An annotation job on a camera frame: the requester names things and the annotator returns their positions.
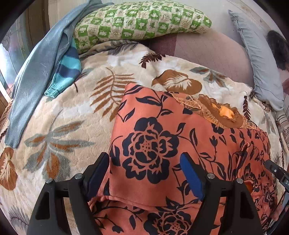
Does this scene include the mauve quilted bedsheet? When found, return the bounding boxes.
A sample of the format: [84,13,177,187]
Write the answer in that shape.
[148,29,255,91]

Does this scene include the orange floral print garment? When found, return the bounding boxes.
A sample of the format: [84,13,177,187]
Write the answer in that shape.
[87,83,280,235]

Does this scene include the beige striped cloth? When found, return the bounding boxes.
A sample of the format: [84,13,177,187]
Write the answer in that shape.
[274,108,289,146]

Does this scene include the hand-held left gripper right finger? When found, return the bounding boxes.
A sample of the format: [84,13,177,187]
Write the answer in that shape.
[179,152,264,235]

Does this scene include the grey-blue knit sweater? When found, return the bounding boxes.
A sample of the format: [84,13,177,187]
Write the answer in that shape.
[5,0,114,149]

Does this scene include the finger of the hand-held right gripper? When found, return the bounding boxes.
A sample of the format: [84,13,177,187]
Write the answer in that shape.
[264,159,289,193]
[268,192,289,234]

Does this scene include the cream leaf print blanket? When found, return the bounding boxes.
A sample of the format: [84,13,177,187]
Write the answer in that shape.
[0,40,289,235]

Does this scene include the dark furry cloth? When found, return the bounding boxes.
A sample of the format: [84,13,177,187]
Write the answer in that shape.
[266,30,289,71]

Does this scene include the green checkered pillow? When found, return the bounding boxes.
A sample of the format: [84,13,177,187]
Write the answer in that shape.
[73,0,213,54]

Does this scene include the grey ruffled pillow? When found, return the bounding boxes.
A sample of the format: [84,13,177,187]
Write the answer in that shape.
[228,9,285,111]

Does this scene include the blue striped knit sweater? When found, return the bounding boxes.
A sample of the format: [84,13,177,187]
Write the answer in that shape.
[44,37,82,98]

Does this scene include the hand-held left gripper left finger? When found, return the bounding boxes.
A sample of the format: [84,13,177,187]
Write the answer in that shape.
[27,152,110,235]

